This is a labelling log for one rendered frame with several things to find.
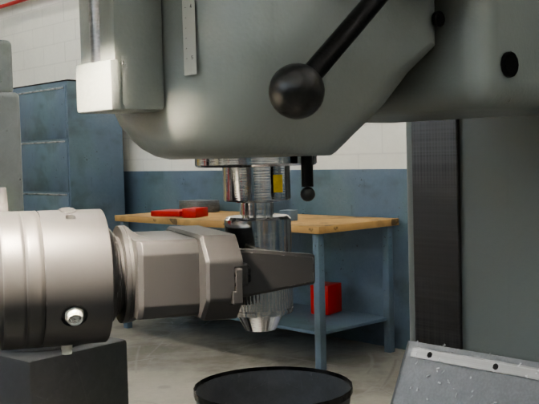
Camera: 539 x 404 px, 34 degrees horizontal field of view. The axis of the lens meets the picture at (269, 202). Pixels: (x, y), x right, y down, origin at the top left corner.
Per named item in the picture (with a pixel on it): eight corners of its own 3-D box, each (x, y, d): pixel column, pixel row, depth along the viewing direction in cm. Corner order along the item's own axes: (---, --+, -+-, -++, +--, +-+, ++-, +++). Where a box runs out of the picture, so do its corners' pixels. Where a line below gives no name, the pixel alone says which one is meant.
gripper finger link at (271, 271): (310, 290, 62) (225, 296, 59) (310, 244, 61) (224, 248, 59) (320, 293, 60) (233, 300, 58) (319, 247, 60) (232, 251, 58)
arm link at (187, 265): (244, 207, 55) (47, 213, 51) (245, 359, 56) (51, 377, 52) (191, 199, 67) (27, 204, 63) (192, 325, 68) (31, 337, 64)
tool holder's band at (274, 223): (305, 228, 62) (304, 215, 62) (252, 234, 59) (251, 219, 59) (262, 226, 66) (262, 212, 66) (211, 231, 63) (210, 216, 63)
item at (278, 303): (306, 311, 62) (305, 228, 62) (254, 321, 60) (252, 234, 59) (265, 304, 66) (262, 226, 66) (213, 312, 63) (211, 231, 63)
